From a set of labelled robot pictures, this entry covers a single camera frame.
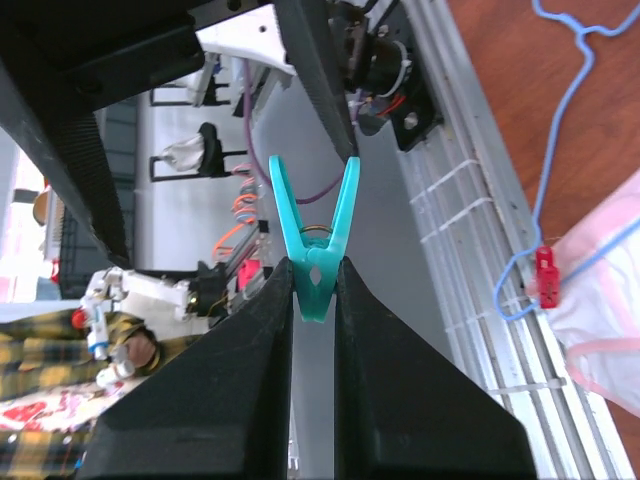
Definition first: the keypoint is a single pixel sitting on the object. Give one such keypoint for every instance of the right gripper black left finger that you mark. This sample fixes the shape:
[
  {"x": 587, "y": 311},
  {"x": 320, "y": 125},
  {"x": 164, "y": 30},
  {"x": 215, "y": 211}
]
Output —
[{"x": 219, "y": 410}]

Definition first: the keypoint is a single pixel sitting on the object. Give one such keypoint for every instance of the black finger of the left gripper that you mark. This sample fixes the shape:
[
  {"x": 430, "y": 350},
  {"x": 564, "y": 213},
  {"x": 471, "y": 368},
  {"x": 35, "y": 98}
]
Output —
[{"x": 308, "y": 41}]

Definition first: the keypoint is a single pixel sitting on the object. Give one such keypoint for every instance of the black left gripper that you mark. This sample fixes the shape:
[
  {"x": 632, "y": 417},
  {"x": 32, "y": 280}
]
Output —
[{"x": 60, "y": 60}]

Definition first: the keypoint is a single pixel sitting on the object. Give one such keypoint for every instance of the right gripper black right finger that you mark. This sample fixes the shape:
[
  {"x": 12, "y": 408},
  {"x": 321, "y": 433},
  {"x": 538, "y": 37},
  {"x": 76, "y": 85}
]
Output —
[{"x": 403, "y": 411}]

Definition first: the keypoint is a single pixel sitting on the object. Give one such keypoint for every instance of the teal clothespin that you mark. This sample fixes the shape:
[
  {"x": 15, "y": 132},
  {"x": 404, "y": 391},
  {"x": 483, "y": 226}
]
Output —
[{"x": 315, "y": 260}]

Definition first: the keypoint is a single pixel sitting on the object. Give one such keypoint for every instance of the red clothespin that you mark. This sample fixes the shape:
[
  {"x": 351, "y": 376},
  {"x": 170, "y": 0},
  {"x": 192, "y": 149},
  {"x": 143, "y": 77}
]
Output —
[{"x": 547, "y": 278}]

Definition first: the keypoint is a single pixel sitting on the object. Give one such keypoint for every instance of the white pink-trimmed underwear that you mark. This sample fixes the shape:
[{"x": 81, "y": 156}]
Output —
[{"x": 597, "y": 319}]

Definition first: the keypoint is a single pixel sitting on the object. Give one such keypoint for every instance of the light blue wire hanger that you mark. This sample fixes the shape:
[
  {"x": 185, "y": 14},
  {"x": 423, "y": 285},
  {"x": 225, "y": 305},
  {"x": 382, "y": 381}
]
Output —
[{"x": 568, "y": 151}]

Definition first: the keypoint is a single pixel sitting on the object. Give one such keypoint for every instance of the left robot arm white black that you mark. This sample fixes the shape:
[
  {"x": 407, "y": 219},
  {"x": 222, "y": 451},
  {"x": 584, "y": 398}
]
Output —
[{"x": 365, "y": 60}]

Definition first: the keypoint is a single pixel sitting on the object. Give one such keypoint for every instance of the black chair with bag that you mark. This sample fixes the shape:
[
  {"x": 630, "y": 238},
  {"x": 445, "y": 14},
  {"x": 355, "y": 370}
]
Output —
[{"x": 201, "y": 156}]

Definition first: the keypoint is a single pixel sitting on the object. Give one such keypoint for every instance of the person in plaid shirt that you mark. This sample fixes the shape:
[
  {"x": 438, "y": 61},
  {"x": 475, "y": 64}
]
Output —
[{"x": 50, "y": 400}]

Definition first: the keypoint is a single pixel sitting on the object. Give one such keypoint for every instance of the aluminium mounting rail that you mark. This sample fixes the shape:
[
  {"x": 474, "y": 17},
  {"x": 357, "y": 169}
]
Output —
[{"x": 472, "y": 216}]

